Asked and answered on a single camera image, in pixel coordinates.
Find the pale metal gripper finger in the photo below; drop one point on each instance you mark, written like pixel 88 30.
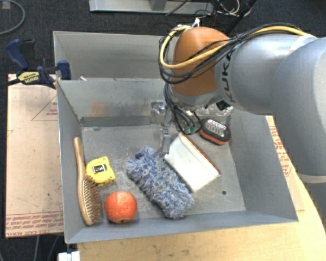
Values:
pixel 166 145
pixel 157 108

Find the yellow tape measure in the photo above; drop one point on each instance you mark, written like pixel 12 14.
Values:
pixel 100 170

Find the blue and white fluffy duster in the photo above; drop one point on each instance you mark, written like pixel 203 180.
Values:
pixel 160 182

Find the brown cardboard board red print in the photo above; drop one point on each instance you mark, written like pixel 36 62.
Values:
pixel 32 151

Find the orange fruit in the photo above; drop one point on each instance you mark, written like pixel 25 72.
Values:
pixel 120 207

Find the black and orange work light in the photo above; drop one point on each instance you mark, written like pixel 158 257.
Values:
pixel 216 131

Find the wooden hairbrush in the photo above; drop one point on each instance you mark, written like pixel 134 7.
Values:
pixel 90 197

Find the grey metal bin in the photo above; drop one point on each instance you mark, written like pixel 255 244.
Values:
pixel 116 102

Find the white eraser block brown felt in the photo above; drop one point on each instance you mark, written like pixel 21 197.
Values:
pixel 191 166

